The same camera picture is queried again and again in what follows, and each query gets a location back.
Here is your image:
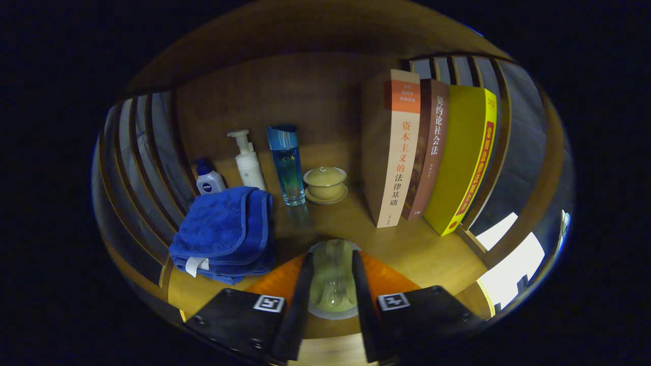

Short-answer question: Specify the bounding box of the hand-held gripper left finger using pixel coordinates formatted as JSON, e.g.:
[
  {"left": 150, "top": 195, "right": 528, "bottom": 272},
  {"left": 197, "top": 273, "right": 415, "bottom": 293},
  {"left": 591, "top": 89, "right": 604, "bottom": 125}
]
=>
[{"left": 184, "top": 252, "right": 314, "bottom": 364}]

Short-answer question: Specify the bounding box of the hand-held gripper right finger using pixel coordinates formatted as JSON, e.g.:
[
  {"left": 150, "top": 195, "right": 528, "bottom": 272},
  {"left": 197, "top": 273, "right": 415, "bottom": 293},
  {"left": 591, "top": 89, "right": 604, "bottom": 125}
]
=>
[{"left": 351, "top": 249, "right": 484, "bottom": 364}]

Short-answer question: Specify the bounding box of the green scrub brush white base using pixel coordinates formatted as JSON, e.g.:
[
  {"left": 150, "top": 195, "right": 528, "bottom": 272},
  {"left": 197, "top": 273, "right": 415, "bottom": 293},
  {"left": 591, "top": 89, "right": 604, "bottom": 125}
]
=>
[{"left": 308, "top": 239, "right": 363, "bottom": 320}]

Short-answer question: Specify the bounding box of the white side cabinet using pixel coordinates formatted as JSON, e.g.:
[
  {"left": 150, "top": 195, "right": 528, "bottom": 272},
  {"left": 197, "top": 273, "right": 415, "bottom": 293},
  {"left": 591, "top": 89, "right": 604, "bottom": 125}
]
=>
[{"left": 476, "top": 212, "right": 546, "bottom": 311}]

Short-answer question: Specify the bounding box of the wooden cabinet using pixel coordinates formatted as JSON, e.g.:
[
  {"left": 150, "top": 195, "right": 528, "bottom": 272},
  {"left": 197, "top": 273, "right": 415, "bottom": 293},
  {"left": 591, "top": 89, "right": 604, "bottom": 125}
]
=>
[{"left": 93, "top": 3, "right": 574, "bottom": 364}]

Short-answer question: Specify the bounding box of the blue folded towel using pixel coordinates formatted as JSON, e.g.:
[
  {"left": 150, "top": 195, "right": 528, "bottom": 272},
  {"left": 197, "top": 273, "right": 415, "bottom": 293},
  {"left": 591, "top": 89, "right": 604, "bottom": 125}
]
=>
[{"left": 169, "top": 186, "right": 276, "bottom": 284}]

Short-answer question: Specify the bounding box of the yellow lidded cup with saucer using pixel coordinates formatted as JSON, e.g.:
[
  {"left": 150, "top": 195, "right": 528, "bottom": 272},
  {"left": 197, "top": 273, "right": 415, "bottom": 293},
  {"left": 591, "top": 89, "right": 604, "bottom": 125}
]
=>
[{"left": 303, "top": 166, "right": 349, "bottom": 205}]

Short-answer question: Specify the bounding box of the blue glass bottle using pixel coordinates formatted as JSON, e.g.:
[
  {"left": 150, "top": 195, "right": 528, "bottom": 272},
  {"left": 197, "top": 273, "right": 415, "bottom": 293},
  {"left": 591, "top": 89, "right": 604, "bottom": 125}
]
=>
[{"left": 267, "top": 125, "right": 306, "bottom": 207}]

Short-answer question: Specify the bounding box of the white pump bottle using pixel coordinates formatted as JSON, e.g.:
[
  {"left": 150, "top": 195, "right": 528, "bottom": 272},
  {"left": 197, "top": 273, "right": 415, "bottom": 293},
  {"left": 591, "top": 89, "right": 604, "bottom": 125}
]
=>
[{"left": 227, "top": 129, "right": 267, "bottom": 192}]

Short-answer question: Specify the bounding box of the small white blue-capped bottle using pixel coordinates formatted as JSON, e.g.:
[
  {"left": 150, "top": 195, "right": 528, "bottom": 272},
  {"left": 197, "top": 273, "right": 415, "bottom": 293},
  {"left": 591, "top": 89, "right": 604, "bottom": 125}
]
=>
[{"left": 193, "top": 159, "right": 227, "bottom": 196}]

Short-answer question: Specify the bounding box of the orange and white book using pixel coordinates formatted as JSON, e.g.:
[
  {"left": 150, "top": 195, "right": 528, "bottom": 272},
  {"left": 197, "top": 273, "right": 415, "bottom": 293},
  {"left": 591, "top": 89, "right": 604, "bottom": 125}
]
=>
[{"left": 362, "top": 69, "right": 422, "bottom": 229}]

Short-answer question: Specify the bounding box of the brown book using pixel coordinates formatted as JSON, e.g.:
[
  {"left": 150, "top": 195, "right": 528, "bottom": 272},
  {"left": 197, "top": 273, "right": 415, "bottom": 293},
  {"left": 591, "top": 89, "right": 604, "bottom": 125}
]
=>
[{"left": 402, "top": 79, "right": 450, "bottom": 221}]

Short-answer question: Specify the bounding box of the yellow book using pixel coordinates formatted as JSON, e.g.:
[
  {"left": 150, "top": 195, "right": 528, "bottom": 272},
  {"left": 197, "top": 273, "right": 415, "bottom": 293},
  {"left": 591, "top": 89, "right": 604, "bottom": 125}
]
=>
[{"left": 424, "top": 85, "right": 498, "bottom": 237}]

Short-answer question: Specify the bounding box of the black backdrop cloth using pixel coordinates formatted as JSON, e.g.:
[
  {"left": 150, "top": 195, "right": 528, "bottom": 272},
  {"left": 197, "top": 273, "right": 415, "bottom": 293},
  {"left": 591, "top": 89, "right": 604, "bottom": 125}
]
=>
[{"left": 94, "top": 55, "right": 550, "bottom": 285}]

